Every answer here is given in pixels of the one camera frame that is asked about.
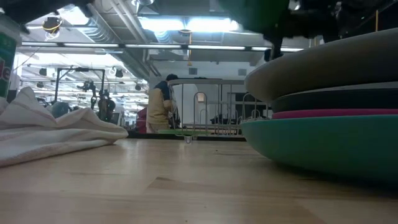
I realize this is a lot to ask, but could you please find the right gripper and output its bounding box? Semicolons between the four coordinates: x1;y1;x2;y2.
263;0;341;62

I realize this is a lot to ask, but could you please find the black plate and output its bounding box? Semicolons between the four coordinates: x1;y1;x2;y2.
270;81;398;114

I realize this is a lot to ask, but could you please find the silver ventilation duct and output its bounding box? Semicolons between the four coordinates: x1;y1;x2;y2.
79;17;125;44

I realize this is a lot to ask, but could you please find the white plate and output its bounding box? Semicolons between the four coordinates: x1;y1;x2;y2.
244;27;398;104

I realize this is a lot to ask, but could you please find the red cabinet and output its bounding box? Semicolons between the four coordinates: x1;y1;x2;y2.
136;107;149;134

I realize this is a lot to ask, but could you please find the green label soap bottle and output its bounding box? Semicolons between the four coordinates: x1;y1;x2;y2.
0;14;22;100

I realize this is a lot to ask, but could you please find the ceiling camera with yellow cable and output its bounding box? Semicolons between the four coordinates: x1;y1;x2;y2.
42;16;63;34

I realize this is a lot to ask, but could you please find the white wire dish rack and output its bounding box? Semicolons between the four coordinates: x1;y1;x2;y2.
167;77;272;144

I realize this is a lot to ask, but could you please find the white folded cloth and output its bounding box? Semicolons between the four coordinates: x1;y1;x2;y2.
0;86;129;168

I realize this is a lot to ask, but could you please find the long ceiling light strip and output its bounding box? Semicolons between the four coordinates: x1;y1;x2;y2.
21;41;307;53

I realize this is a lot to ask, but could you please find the green drip tray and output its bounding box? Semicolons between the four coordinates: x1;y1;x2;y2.
157;128;215;138

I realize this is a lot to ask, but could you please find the white cutlery holder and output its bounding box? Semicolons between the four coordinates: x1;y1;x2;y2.
172;83;200;125

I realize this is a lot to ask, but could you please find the person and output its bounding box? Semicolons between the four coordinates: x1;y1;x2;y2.
145;73;181;134

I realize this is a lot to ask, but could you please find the black rig frame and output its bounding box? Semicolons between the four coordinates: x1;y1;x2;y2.
53;66;106;105

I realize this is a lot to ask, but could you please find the pink plate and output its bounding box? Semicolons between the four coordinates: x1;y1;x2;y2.
272;108;398;120

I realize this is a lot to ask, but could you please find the grey round object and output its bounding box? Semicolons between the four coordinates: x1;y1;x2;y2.
49;101;71;118

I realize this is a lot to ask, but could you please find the teal plate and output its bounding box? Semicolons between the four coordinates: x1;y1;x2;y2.
240;114;398;184

